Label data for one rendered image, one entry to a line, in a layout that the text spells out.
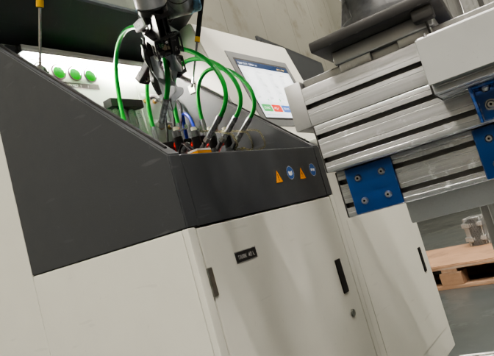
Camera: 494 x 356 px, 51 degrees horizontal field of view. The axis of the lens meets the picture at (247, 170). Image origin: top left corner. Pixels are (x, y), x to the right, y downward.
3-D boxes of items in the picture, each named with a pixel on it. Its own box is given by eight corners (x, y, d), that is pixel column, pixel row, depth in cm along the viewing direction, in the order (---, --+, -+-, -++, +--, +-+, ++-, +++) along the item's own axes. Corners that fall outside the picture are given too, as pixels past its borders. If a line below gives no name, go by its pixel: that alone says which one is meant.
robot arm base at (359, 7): (431, 21, 99) (415, -27, 100) (416, 1, 85) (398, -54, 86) (357, 52, 106) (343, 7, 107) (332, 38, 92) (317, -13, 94)
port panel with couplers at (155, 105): (163, 165, 181) (141, 82, 184) (156, 168, 183) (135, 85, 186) (188, 163, 192) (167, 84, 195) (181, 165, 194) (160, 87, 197)
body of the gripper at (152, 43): (158, 65, 125) (145, 17, 118) (144, 53, 131) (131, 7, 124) (186, 54, 128) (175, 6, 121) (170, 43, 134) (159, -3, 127)
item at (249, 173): (199, 225, 110) (180, 153, 112) (184, 229, 112) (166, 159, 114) (327, 195, 161) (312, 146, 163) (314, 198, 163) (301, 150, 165)
